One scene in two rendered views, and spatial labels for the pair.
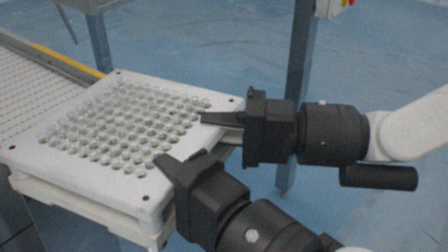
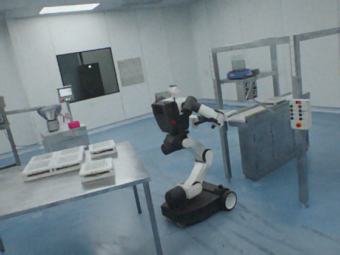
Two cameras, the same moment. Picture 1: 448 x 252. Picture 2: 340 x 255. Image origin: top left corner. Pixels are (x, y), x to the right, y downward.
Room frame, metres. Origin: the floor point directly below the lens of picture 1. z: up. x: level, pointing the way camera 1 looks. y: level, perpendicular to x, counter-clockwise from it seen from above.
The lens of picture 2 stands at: (0.88, -3.08, 1.63)
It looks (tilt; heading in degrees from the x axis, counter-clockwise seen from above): 14 degrees down; 109
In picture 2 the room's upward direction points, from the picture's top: 10 degrees counter-clockwise
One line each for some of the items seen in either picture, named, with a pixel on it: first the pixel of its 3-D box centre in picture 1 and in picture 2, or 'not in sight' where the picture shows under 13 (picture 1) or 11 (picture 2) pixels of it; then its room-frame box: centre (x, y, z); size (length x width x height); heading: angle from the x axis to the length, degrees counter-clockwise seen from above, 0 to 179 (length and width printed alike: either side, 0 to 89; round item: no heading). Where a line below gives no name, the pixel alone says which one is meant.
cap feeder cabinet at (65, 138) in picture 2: not in sight; (68, 150); (-2.18, 0.84, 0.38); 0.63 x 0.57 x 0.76; 48
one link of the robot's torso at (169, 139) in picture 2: not in sight; (175, 141); (0.04, -0.44, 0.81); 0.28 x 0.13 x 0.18; 55
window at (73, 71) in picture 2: not in sight; (89, 74); (-3.14, 3.60, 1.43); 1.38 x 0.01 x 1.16; 48
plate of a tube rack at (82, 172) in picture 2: not in sight; (96, 166); (-0.39, -1.17, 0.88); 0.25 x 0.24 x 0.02; 117
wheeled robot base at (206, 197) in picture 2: not in sight; (192, 195); (0.10, -0.35, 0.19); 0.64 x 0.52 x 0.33; 55
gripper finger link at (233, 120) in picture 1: (223, 117); not in sight; (0.43, 0.00, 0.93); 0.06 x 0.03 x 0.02; 87
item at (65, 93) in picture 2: not in sight; (68, 105); (-2.15, 1.09, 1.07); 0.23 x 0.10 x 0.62; 48
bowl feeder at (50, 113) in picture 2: not in sight; (55, 117); (-2.25, 0.84, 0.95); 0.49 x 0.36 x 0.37; 48
